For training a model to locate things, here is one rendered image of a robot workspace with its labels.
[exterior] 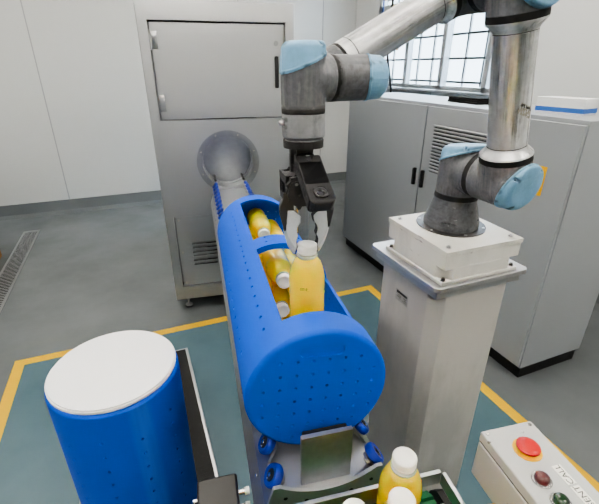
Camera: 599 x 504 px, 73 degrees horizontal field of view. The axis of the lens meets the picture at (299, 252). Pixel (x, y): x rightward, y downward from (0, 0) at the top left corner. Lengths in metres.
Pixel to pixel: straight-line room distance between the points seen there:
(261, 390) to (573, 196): 1.87
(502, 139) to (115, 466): 1.11
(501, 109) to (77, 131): 5.13
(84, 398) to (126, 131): 4.85
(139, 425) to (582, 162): 2.05
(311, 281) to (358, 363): 0.18
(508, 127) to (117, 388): 1.01
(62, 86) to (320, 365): 5.15
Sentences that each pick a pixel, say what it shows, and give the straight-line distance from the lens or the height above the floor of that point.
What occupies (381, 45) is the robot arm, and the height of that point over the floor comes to 1.70.
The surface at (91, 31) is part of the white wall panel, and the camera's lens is 5.61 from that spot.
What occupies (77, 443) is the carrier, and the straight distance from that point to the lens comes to 1.04.
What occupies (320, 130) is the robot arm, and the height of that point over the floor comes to 1.56.
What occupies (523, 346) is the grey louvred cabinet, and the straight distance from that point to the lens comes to 2.64.
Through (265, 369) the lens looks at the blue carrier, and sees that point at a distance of 0.76.
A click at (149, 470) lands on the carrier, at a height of 0.83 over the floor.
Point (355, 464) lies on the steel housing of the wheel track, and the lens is 0.94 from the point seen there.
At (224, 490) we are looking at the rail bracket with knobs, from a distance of 0.81.
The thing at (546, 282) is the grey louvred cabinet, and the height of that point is 0.64.
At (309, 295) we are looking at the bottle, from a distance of 0.78.
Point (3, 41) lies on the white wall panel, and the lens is 5.71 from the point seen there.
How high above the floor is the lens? 1.66
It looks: 25 degrees down
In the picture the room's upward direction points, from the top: straight up
